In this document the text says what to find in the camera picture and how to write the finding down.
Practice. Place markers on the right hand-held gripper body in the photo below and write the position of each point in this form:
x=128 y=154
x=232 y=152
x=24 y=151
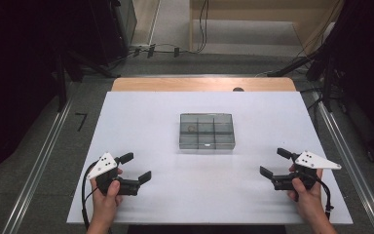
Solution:
x=315 y=161

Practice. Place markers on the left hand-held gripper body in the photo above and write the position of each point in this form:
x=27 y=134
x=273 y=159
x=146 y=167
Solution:
x=103 y=165

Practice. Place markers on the clear grey plastic compartment box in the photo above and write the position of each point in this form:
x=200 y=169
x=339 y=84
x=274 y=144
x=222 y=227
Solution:
x=220 y=143

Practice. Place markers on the person's left hand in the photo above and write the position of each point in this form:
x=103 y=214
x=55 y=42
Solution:
x=104 y=206

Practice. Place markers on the person's right hand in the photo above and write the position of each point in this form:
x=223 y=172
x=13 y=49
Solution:
x=310 y=201

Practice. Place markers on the dark round table grommet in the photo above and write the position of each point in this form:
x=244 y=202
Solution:
x=238 y=89

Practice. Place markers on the black metal stand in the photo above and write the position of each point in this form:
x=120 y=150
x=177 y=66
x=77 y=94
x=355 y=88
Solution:
x=292 y=66
x=61 y=87

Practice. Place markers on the wooden table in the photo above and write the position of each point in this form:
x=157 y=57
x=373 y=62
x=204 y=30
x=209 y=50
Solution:
x=175 y=84

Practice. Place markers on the dark curtain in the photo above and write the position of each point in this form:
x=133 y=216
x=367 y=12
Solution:
x=13 y=65
x=370 y=65

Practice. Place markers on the black cabinet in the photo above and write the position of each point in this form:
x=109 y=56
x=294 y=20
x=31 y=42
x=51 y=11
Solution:
x=110 y=29

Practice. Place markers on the metal floor rail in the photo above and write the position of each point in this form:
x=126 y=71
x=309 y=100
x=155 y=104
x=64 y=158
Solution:
x=347 y=143
x=39 y=165

